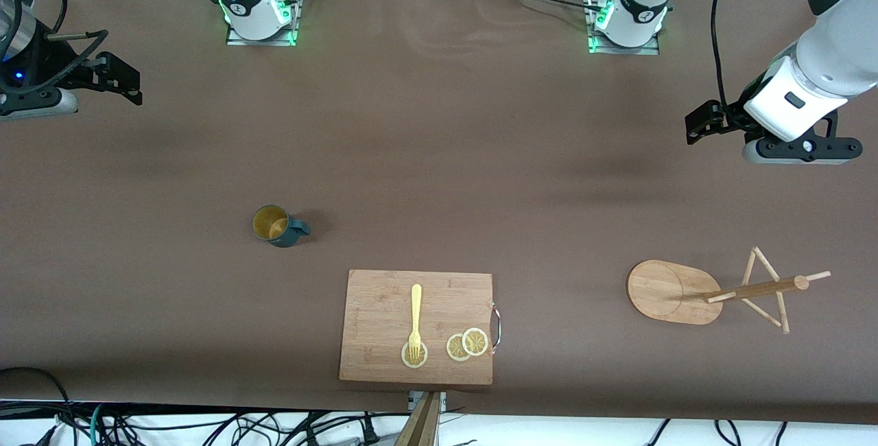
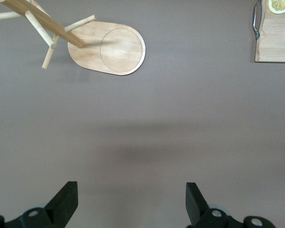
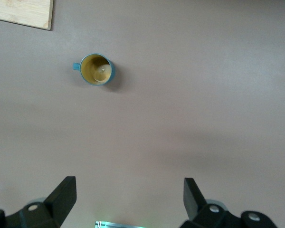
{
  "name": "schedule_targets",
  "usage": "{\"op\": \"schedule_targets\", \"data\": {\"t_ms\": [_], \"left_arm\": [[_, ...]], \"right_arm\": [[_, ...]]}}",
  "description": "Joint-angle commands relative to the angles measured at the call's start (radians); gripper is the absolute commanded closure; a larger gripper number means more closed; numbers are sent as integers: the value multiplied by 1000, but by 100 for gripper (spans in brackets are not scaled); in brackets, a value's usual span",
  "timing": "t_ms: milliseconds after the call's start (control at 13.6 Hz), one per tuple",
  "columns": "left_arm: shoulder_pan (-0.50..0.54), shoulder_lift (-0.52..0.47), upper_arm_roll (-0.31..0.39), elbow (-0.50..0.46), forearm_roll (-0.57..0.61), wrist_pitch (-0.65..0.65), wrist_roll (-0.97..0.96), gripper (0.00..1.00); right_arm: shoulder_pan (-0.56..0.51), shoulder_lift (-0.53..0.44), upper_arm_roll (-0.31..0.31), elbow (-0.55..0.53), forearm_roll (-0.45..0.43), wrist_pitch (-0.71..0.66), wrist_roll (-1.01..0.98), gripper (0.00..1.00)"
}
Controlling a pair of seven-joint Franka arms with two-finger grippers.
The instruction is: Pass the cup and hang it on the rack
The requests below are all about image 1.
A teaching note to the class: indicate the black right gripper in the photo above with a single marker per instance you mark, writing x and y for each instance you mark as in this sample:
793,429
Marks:
60,63

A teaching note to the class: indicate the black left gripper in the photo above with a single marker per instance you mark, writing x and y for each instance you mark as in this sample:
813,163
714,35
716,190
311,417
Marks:
731,116

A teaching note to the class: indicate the teal cup yellow inside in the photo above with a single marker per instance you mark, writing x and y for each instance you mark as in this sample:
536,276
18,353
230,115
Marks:
274,226

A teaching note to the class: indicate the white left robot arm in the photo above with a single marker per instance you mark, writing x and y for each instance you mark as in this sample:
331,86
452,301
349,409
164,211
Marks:
837,41

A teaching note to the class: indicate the wooden mug rack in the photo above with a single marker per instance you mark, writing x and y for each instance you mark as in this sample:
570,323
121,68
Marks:
665,291

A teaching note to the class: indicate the yellow plastic fork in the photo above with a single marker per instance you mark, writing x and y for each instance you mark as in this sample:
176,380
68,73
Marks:
416,309

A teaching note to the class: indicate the lemon slice under fork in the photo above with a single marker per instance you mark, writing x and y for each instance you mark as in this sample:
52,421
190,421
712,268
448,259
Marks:
406,361

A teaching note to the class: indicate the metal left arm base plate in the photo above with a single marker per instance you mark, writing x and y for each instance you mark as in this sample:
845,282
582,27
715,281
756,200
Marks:
651,44

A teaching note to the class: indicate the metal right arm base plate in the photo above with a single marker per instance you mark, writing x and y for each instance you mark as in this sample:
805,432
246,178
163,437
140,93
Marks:
291,20

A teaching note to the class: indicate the small metal bracket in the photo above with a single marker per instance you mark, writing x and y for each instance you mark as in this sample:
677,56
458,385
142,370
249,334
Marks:
442,399

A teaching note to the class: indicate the wooden post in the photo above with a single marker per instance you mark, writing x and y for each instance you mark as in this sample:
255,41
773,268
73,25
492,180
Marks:
420,425

